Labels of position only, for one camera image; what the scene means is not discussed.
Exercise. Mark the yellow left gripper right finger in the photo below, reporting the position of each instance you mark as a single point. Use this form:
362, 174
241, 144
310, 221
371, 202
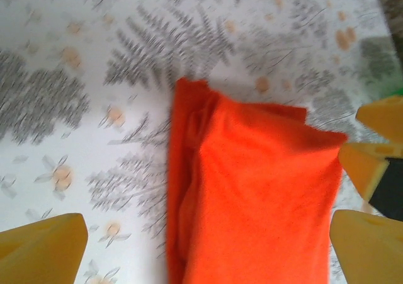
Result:
371, 252

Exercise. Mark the orange t-shirt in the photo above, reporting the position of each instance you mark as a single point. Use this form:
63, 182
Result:
252, 186

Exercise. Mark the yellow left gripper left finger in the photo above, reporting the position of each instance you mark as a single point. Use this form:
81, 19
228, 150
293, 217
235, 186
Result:
37, 252

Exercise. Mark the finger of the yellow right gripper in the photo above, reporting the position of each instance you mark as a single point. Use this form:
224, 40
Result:
362, 167
384, 120

